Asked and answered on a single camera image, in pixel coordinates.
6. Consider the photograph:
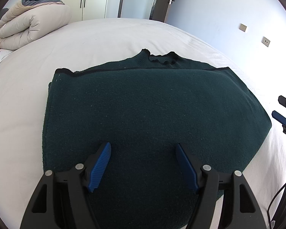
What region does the dark green knit sweater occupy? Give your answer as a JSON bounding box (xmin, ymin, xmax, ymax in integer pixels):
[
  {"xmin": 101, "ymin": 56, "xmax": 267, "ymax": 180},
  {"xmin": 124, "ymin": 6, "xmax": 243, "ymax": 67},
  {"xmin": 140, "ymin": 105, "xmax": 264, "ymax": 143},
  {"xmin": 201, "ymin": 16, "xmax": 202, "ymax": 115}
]
[{"xmin": 42, "ymin": 49, "xmax": 272, "ymax": 228}]

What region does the white bed mattress sheet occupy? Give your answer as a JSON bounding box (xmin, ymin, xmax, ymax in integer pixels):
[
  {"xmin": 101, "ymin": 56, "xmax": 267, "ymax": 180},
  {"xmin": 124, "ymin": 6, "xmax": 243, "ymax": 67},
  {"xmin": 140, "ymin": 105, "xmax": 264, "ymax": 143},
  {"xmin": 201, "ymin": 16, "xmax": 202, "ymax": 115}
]
[{"xmin": 0, "ymin": 19, "xmax": 286, "ymax": 228}]

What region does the folded beige duvet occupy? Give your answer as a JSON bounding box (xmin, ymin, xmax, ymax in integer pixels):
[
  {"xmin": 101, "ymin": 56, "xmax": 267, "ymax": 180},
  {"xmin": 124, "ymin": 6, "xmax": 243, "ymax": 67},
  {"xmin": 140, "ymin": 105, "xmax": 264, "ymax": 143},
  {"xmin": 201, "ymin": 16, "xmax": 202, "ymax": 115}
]
[{"xmin": 0, "ymin": 0, "xmax": 72, "ymax": 50}]

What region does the black cable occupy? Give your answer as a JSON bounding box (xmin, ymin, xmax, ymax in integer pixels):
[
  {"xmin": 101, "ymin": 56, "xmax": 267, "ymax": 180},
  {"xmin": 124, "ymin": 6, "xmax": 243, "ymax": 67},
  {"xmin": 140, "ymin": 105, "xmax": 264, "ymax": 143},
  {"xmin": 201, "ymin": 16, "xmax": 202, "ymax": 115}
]
[{"xmin": 267, "ymin": 176, "xmax": 286, "ymax": 229}]

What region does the upper wall switch plate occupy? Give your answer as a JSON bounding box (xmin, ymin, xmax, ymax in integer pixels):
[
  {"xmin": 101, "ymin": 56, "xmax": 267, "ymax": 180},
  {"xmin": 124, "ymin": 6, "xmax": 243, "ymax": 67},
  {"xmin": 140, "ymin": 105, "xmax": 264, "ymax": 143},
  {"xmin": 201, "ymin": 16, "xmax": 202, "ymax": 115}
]
[{"xmin": 239, "ymin": 24, "xmax": 247, "ymax": 32}]

